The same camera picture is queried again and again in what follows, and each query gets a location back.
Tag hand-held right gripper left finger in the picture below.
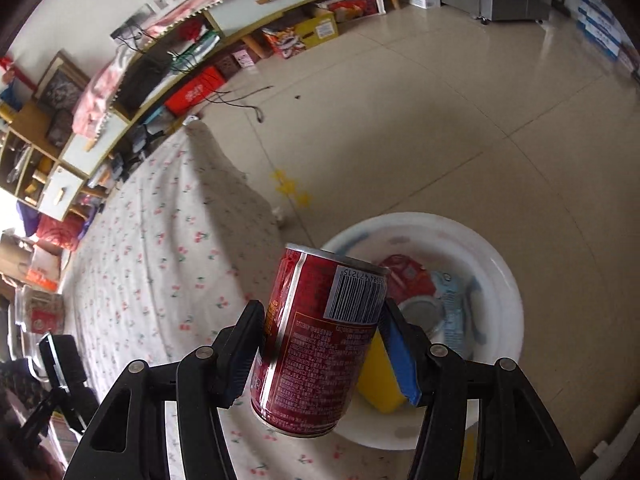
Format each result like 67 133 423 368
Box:
62 300 266 480

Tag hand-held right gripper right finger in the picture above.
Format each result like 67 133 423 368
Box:
376 300 583 480

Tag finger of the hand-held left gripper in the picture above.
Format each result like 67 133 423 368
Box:
20 387 71 443

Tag yellow sponge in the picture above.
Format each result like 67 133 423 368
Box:
355 332 408 413

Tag red drink can with barcode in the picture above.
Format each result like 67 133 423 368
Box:
249 242 391 437

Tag light blue tissue packet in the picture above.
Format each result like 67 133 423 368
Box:
430 270 476 346

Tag white plastic basin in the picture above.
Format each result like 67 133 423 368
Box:
320 211 526 451

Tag plaid clothing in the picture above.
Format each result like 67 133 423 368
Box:
0 360 51 411

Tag clear jar of wooden sticks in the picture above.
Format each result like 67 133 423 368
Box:
15 285 68 341

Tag cherry print tablecloth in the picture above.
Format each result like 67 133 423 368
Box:
47 122 426 480

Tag red patterned bag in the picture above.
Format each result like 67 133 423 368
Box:
35 212 83 253

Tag purple cloth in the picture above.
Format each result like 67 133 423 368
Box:
15 199 41 236

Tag red gift box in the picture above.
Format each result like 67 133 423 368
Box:
165 66 226 116

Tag dark red patterned box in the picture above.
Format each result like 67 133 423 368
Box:
215 55 240 80

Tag long wooden tv cabinet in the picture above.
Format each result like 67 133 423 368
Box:
0 0 416 221

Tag black media player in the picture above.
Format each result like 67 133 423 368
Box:
117 52 173 111

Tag pink lace cloth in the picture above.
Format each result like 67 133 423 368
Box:
72 0 223 138

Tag green white plastic bag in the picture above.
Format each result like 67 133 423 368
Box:
167 30 221 68

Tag printed cardboard box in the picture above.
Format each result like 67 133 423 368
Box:
262 15 341 58

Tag red hanging ornament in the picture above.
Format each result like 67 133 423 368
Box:
0 57 36 93

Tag white storage crate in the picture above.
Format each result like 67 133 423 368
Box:
317 0 387 23

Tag blue white cartons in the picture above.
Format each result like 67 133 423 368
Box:
575 0 640 81

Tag black cable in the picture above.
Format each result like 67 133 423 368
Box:
200 85 276 122

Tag wooden picture frame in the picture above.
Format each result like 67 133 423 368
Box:
32 50 91 116

